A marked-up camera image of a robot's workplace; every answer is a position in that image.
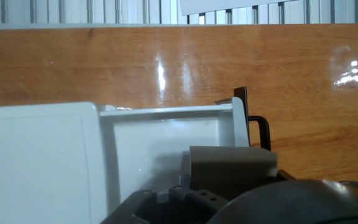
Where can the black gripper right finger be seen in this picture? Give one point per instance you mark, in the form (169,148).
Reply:
(286,175)

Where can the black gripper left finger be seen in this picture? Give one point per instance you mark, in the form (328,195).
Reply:
(179,205)

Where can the white two-drawer cabinet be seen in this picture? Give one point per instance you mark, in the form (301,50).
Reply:
(36,161)

